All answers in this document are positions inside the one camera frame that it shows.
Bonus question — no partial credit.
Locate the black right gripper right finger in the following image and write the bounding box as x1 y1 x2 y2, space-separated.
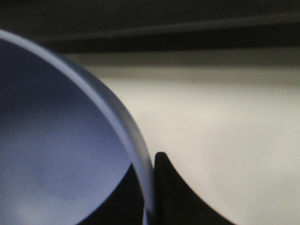
154 152 232 225

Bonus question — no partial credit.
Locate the light blue plastic bowl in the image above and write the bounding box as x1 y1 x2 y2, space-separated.
0 30 156 225

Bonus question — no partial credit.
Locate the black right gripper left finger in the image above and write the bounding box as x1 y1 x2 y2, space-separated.
80 165 144 225

